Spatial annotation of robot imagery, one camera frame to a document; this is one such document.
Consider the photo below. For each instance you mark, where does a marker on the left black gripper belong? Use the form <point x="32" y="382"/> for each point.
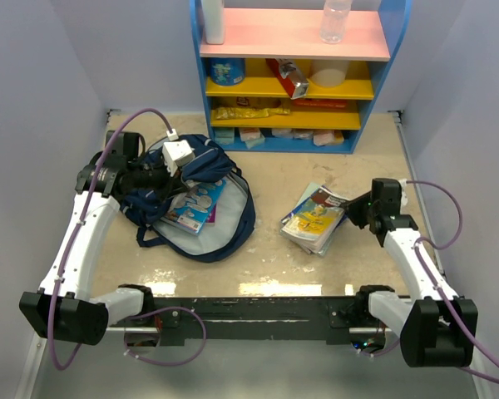
<point x="171" y="186"/>

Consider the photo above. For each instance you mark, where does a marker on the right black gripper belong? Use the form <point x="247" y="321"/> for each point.
<point x="352" y="209"/>

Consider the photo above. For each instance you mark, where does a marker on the yellow cover book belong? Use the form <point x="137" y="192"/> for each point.
<point x="316" y="220"/>

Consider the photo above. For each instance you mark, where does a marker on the purple Treehouse book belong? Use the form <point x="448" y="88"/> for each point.
<point x="212" y="216"/>

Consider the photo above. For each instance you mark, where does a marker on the dark blue sticker book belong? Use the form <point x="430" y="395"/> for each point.
<point x="288" y="216"/>

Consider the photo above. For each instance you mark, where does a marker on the navy blue backpack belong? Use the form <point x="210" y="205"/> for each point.
<point x="235" y="212"/>

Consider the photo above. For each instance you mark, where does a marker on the blue cartoon book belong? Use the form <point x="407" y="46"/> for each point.
<point x="191" y="211"/>

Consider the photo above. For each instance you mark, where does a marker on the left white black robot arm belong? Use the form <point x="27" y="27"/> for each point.
<point x="63" y="308"/>

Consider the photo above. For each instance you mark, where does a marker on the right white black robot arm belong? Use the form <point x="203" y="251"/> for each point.
<point x="435" y="327"/>

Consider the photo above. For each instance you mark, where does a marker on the orange pink sponge pack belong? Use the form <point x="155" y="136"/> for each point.
<point x="328" y="137"/>

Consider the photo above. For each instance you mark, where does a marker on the green sponge pack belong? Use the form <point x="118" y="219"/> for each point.
<point x="224" y="135"/>

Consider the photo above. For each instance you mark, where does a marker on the yellow snack bag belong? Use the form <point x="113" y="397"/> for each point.
<point x="228" y="113"/>

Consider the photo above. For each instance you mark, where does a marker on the orange flat box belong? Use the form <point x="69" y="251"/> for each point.
<point x="319" y="104"/>

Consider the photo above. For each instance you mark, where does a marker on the blue round can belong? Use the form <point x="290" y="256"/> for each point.
<point x="227" y="71"/>

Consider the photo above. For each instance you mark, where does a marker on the red silver snack box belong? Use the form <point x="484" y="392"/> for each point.
<point x="290" y="77"/>

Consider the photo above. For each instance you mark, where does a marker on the white plastic tub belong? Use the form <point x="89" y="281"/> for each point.
<point x="328" y="73"/>

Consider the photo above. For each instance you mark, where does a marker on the blue shelf unit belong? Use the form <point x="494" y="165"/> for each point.
<point x="273" y="84"/>

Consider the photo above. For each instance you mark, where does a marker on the white cylinder bottle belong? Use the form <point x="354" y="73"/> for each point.
<point x="214" y="21"/>

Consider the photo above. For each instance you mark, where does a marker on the clear plastic water bottle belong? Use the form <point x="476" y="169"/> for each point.
<point x="333" y="24"/>

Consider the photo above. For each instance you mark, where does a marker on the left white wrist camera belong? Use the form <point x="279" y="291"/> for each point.
<point x="176" y="152"/>

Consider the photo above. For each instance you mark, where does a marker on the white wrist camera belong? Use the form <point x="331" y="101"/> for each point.
<point x="176" y="152"/>
<point x="404" y="198"/>

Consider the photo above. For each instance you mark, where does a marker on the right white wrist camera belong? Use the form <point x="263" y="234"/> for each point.
<point x="404" y="198"/>

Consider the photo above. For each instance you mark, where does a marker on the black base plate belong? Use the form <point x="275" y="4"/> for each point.
<point x="335" y="320"/>

